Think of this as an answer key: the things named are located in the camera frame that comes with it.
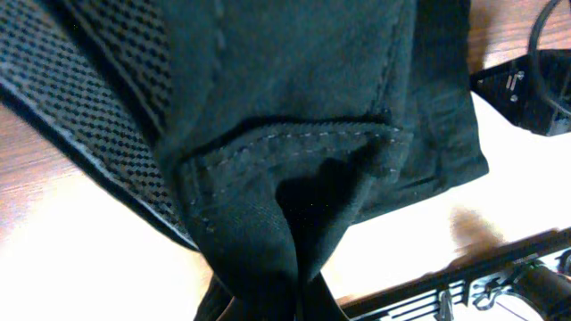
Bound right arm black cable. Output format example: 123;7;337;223
526;0;571;117

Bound black shorts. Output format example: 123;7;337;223
1;0;488;320

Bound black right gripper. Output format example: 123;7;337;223
470;49;570;136

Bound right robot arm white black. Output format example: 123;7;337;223
343;49;570;320

